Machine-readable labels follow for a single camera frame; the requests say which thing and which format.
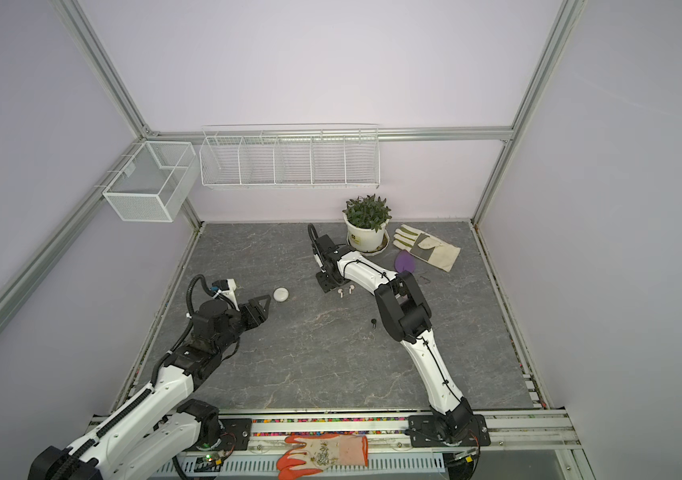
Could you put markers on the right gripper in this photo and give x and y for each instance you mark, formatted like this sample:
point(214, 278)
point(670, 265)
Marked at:
point(323, 281)

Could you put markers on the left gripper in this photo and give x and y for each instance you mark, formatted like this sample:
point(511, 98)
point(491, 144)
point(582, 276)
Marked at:
point(252, 306)

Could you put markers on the white earbud charging case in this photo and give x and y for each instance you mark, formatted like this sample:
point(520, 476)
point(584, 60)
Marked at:
point(281, 294)

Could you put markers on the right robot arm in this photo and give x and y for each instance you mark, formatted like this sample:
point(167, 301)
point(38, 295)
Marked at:
point(406, 316)

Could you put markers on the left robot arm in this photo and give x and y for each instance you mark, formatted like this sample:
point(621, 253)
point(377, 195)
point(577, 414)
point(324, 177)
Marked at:
point(162, 419)

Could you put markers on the potted green plant white pot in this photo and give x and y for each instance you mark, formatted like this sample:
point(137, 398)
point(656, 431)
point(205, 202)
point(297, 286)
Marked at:
point(366, 218)

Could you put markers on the beige gardening glove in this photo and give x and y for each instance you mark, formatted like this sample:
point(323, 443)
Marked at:
point(426, 247)

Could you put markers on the red white work glove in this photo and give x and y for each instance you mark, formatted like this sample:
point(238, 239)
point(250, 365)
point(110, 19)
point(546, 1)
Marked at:
point(314, 454)

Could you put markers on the white mesh box basket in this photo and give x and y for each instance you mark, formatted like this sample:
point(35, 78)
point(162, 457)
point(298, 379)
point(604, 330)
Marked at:
point(154, 182)

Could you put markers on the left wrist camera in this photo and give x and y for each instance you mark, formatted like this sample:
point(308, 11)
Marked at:
point(224, 289)

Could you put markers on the white wire shelf basket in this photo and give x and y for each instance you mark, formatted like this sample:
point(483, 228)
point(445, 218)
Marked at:
point(328, 155)

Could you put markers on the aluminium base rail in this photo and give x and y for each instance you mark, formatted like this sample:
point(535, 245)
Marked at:
point(386, 431)

